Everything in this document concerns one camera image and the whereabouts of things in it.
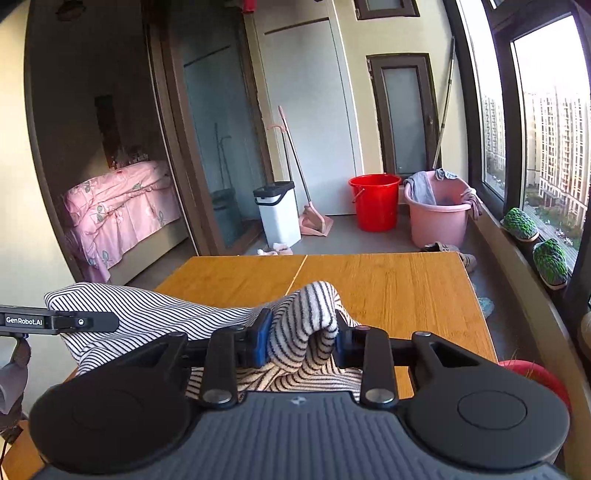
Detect apartment buildings outside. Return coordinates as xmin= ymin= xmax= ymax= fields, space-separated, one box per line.
xmin=480 ymin=90 xmax=591 ymax=213

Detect brown framed sliding glass door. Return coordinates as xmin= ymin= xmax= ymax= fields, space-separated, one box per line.
xmin=148 ymin=0 xmax=273 ymax=257

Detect pink broom handle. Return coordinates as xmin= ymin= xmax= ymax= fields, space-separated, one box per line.
xmin=268 ymin=105 xmax=315 ymax=208

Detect person's left forearm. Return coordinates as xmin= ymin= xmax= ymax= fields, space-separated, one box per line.
xmin=0 ymin=339 xmax=32 ymax=432

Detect pink dustpan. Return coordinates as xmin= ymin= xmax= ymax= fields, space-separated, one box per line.
xmin=299 ymin=205 xmax=334 ymax=238

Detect pink plastic basin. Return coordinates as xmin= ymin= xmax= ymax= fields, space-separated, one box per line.
xmin=404 ymin=171 xmax=476 ymax=248

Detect grey cloth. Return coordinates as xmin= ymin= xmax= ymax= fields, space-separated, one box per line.
xmin=404 ymin=172 xmax=437 ymax=206

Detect red plastic bucket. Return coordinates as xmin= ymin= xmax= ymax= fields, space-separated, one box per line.
xmin=348 ymin=174 xmax=402 ymax=232

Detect metal mop pole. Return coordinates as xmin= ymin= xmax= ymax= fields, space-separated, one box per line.
xmin=431 ymin=37 xmax=455 ymax=171

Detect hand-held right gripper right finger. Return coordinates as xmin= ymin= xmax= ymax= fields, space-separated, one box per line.
xmin=333 ymin=314 xmax=502 ymax=409

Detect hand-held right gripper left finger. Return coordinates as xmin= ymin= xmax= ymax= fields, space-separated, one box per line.
xmin=117 ymin=308 xmax=273 ymax=409

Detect white mop bucket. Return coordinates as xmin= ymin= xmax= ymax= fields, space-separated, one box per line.
xmin=253 ymin=181 xmax=302 ymax=248

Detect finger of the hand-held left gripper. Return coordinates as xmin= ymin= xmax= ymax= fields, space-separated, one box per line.
xmin=76 ymin=312 xmax=120 ymax=333

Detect pink rag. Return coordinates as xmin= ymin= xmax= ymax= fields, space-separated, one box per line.
xmin=459 ymin=188 xmax=484 ymax=220

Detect bed with pink blanket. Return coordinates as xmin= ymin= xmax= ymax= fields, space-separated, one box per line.
xmin=62 ymin=159 xmax=183 ymax=283

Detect striped knit sweater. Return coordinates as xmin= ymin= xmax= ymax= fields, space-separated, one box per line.
xmin=45 ymin=280 xmax=365 ymax=402

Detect red plastic stool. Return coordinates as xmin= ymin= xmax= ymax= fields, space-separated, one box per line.
xmin=498 ymin=359 xmax=571 ymax=411

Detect brown frosted glass door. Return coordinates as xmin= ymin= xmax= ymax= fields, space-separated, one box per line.
xmin=366 ymin=53 xmax=440 ymax=178

